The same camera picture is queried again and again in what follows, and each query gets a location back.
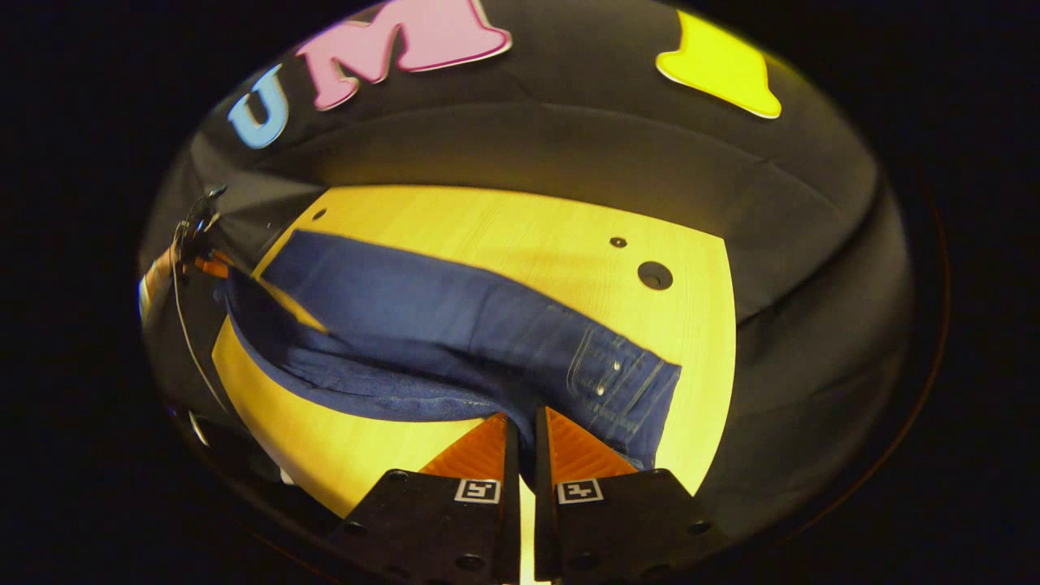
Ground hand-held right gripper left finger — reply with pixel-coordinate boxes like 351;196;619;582
329;413;521;585

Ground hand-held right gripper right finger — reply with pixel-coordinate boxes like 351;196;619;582
534;406;732;585

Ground blue denim jeans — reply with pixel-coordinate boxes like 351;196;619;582
213;229;682;488

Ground black backdrop cloth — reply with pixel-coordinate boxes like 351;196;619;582
138;0;915;537

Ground thin grey cable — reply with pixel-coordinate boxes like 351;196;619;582
171;268;231;414

